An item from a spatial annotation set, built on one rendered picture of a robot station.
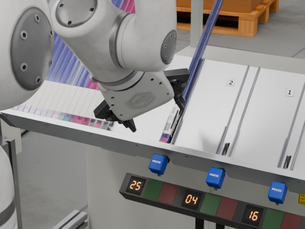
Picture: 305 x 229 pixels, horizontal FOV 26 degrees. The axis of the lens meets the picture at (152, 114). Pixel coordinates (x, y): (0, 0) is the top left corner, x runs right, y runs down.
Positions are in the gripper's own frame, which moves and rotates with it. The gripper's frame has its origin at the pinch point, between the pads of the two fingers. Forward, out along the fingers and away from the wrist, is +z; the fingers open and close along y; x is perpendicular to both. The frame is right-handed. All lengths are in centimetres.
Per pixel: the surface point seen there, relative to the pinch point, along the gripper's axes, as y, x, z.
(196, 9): 12, 72, 70
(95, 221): -35, 13, 59
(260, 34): 40, 204, 292
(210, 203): 2.3, -15.6, 9.0
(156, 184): -5.6, -8.3, 9.0
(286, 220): 13.0, -23.4, 9.0
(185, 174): -5.4, 8.5, 44.7
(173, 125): 1.1, 0.1, 6.9
